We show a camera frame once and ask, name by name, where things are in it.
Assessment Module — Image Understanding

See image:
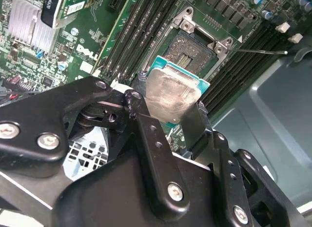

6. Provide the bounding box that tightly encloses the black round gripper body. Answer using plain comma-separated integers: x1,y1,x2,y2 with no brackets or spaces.
55,148,234,227

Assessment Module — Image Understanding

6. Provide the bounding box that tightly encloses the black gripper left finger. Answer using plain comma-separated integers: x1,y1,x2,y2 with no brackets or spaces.
0,71,191,222

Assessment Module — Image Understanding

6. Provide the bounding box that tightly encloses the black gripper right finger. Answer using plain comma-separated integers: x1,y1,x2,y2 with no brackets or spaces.
181,101,307,227

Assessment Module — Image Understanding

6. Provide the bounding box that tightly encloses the silver topped CPU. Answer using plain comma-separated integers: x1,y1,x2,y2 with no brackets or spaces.
145,55,212,126

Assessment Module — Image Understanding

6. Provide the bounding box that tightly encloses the thin wire locking lever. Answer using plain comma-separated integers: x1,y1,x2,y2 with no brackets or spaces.
224,48,290,55

